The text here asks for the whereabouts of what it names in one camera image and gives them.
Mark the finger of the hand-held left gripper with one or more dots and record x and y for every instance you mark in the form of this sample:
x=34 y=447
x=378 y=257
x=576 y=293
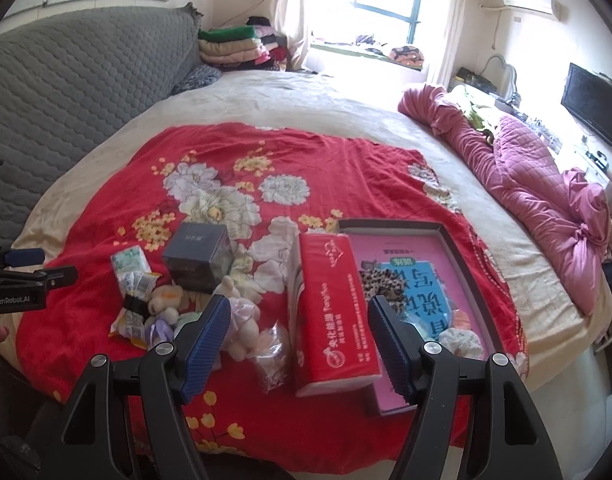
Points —
x=23 y=256
x=56 y=277

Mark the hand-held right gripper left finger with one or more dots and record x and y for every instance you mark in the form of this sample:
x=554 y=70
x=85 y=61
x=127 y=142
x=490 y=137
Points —
x=201 y=355

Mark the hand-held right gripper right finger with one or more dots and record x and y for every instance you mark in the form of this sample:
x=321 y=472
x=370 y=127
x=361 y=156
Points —
x=393 y=355

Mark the light blue tissue packet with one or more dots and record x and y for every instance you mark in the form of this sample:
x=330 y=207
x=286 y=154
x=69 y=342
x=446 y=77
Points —
x=191 y=319

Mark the cream plush bear purple bow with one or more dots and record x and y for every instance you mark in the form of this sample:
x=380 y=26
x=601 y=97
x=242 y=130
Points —
x=166 y=300

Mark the white floral cloth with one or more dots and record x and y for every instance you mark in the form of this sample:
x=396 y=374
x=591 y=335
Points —
x=461 y=344

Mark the clear plastic bag of cloth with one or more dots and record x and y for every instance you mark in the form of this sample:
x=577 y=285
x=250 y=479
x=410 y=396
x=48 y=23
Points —
x=271 y=360

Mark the leopard print scrunchie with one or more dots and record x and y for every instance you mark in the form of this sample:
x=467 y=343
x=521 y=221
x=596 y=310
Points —
x=386 y=282

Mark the green floral tissue packet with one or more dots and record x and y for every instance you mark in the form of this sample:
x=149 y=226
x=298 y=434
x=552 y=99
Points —
x=128 y=262

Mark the pink box lid tray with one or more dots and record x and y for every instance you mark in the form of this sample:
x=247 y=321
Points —
x=386 y=226

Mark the red tissue pack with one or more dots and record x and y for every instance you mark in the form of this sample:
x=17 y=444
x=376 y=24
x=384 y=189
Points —
x=331 y=320

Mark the dark square box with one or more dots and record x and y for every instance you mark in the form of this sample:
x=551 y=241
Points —
x=196 y=255

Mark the pink and blue book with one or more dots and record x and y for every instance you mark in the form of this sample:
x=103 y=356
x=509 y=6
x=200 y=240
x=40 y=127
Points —
x=386 y=250

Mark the red floral blanket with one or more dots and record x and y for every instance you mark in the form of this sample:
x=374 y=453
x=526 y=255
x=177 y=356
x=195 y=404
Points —
x=111 y=185

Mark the grey quilted headboard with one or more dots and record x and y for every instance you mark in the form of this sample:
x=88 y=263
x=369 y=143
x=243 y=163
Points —
x=76 y=85

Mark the pink quilt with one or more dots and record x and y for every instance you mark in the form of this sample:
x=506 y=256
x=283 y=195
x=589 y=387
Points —
x=526 y=180

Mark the dark patterned pillow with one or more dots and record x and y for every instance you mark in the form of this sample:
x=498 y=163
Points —
x=196 y=79

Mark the green cloth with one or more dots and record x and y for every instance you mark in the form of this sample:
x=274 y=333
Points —
x=478 y=117

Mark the cluttered white desk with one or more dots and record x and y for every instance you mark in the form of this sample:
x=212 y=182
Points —
x=551 y=142

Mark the beige bed sheet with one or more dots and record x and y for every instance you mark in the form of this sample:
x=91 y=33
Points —
x=311 y=100

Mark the stack of folded clothes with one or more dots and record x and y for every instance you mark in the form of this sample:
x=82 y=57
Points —
x=236 y=45

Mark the clothes on windowsill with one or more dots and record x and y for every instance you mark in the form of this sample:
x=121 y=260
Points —
x=406 y=55

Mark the black flat television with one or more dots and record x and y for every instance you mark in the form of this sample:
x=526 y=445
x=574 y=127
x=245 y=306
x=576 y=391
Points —
x=591 y=102

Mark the cream curtain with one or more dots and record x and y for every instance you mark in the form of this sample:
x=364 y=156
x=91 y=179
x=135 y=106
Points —
x=293 y=10
x=451 y=25

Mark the white air conditioner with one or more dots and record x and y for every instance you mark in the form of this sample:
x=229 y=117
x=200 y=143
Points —
x=531 y=2

